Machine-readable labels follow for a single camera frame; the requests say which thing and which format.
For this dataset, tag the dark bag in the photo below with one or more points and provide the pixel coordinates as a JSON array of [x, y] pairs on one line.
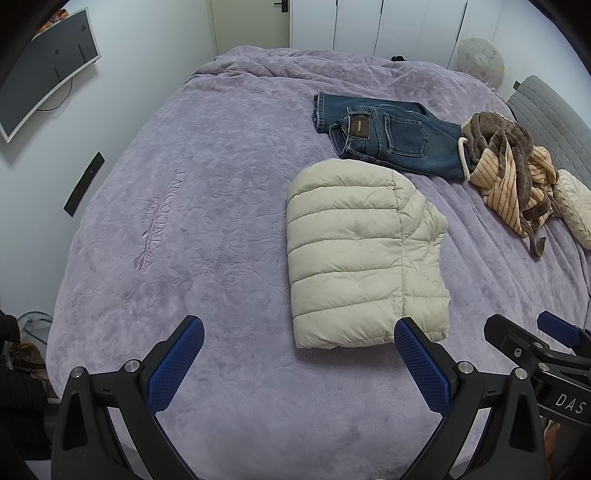
[[21, 406]]

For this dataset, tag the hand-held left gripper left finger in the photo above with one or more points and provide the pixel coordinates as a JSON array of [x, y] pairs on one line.
[[178, 364]]

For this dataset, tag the round cream pleated pillow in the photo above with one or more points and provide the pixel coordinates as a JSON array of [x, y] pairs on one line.
[[575, 203]]

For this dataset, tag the round white patterned fan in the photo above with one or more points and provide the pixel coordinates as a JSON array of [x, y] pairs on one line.
[[480, 60]]

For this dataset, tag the clear plastic bin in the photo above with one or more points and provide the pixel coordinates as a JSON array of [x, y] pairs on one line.
[[34, 327]]

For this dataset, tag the black wall strip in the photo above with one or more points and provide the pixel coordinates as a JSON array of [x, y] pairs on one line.
[[85, 182]]

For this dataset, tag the grey quilted mattress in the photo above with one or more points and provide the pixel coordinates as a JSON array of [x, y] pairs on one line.
[[554, 115]]

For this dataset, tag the cream puffer jacket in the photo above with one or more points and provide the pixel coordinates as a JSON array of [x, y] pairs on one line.
[[351, 254]]

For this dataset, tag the blue jeans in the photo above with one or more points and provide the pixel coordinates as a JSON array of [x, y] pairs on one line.
[[415, 143]]

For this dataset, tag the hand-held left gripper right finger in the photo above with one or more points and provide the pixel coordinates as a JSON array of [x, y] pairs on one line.
[[422, 369]]

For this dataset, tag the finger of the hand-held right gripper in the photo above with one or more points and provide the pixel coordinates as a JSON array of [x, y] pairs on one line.
[[508, 334], [558, 325]]

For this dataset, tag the purple embossed blanket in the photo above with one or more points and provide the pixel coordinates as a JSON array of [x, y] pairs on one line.
[[184, 207]]

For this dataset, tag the white wardrobe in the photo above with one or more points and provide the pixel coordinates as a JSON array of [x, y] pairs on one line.
[[360, 23]]

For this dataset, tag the brown striped fleece robe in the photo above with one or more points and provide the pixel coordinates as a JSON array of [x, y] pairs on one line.
[[508, 184]]

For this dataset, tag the curved white-framed monitor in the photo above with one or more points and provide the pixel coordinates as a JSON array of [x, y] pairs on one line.
[[46, 69]]

